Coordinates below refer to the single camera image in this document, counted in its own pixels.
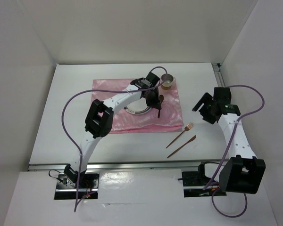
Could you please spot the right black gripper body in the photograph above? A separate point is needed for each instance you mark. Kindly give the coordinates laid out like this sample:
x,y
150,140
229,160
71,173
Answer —
x,y
206,111

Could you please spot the copper knife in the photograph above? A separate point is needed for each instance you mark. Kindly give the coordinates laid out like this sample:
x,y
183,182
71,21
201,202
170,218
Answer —
x,y
178,149

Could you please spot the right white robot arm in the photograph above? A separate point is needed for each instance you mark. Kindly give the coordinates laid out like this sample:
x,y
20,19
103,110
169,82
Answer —
x,y
239,171

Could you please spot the copper spoon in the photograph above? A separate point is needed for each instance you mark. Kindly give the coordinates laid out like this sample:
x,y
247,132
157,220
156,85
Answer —
x,y
161,99

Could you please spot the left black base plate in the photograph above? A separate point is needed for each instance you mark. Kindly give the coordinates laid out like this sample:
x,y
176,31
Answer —
x,y
66,190

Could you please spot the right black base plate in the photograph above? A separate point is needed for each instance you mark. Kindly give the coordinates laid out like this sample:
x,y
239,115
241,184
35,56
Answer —
x,y
193,183

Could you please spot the aluminium right side rail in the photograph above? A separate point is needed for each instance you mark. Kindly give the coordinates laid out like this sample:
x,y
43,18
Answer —
x,y
218,75

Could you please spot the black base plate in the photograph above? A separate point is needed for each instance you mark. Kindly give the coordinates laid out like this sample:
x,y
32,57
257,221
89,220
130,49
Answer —
x,y
193,183
66,190

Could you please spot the metal cup cork sleeve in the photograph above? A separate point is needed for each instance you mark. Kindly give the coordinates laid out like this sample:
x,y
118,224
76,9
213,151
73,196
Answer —
x,y
167,81

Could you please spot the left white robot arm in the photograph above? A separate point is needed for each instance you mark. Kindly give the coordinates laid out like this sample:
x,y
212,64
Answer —
x,y
99,120

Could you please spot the pink floral satin cloth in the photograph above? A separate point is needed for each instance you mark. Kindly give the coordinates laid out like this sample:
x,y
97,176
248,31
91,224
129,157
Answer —
x,y
170,120

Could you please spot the aluminium rail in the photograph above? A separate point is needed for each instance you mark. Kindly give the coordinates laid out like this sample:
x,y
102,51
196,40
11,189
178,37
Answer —
x,y
126,165
218,75

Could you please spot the white plate green rim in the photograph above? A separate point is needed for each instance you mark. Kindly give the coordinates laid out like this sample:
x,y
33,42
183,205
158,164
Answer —
x,y
138,107

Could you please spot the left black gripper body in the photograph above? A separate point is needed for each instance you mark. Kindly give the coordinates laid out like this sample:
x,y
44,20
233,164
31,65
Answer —
x,y
152,98

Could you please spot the copper fork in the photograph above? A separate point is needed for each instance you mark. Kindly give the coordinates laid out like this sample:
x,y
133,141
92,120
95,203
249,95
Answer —
x,y
186,128

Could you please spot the aluminium front rail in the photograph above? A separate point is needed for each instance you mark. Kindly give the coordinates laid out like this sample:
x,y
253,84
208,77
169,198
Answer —
x,y
126,165

